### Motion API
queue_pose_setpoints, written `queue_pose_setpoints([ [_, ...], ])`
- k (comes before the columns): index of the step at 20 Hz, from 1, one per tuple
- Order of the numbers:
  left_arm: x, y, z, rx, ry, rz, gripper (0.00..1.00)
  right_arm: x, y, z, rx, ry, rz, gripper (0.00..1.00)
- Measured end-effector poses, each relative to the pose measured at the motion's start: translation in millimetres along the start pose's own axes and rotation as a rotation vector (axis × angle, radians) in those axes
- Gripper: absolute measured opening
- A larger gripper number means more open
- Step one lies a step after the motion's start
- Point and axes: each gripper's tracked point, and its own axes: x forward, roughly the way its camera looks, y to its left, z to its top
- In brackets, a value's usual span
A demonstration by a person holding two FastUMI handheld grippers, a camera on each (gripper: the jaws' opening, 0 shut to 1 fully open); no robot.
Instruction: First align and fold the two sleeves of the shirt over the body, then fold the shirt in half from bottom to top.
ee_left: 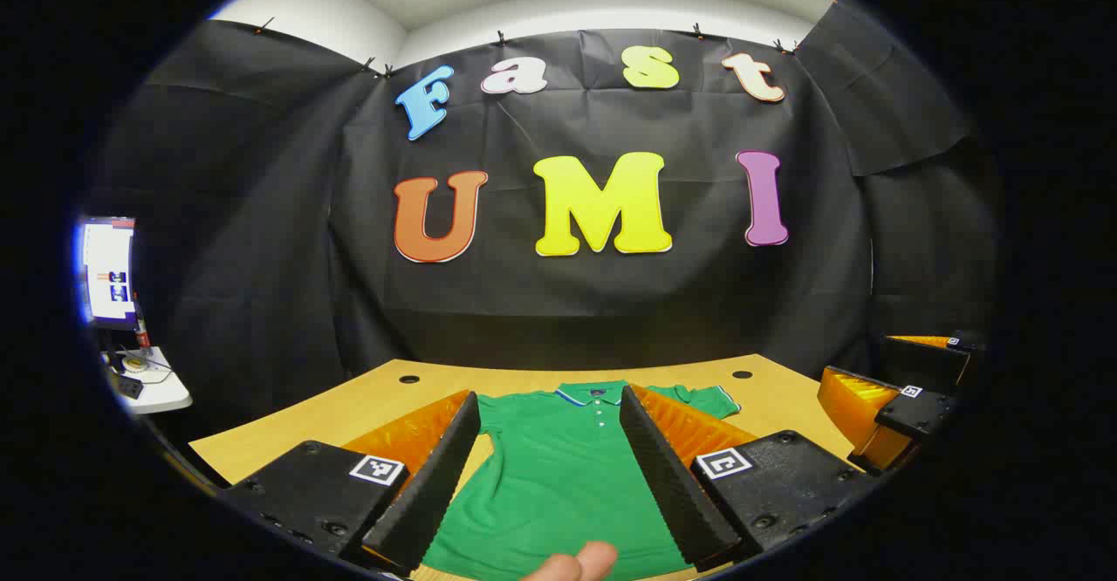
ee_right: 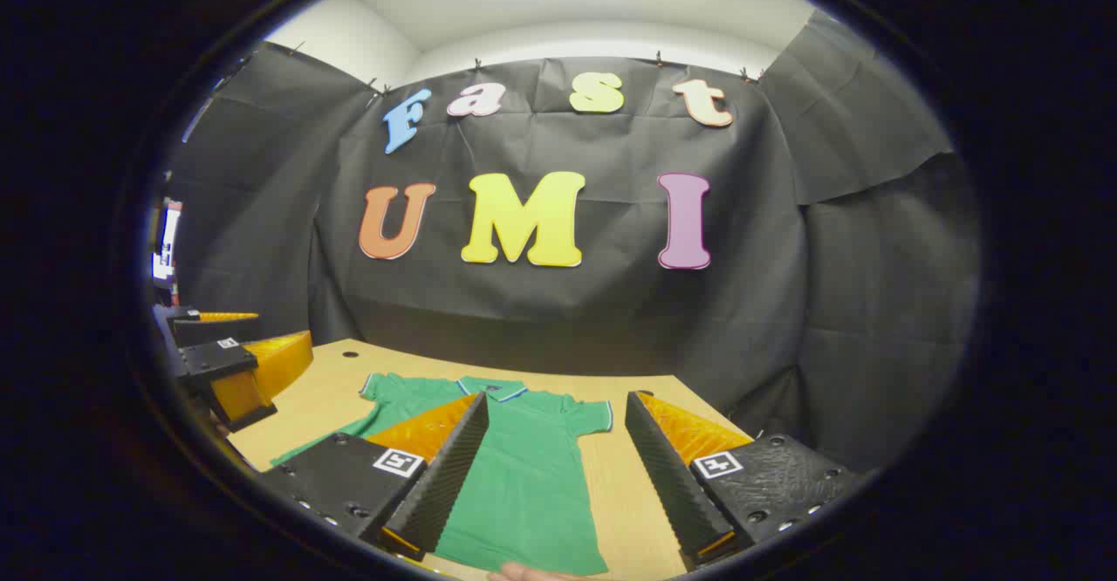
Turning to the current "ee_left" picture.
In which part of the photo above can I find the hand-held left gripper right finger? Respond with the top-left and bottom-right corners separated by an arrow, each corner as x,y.
619,384 -> 874,573

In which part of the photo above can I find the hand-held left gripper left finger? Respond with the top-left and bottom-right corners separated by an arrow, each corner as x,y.
218,391 -> 482,578

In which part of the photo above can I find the green T-shirt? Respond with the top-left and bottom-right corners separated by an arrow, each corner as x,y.
421,379 -> 741,581

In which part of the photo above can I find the black backdrop cloth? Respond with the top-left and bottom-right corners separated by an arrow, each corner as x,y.
87,18 -> 1000,442

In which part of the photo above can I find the white side table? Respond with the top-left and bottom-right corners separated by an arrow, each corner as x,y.
105,345 -> 193,416

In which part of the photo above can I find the computer monitor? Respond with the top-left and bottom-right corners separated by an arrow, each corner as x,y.
77,216 -> 138,329

